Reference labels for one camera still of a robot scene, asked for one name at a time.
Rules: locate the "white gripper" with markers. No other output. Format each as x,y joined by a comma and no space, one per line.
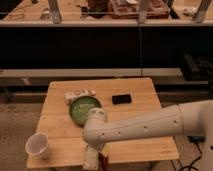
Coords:
104,151

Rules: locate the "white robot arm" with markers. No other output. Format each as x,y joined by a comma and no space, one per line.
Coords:
191,119

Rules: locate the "white sponge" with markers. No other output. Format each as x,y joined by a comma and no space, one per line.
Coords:
91,159

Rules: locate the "green bowl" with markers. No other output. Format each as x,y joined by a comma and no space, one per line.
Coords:
80,107

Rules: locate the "black rectangular block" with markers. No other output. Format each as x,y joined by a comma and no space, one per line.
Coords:
121,99

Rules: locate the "white packaged item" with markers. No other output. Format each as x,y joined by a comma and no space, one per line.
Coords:
70,96

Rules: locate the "white plastic cup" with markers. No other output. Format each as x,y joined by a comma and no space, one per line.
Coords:
37,146

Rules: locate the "long workbench shelf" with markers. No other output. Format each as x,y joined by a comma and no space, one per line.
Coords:
105,13

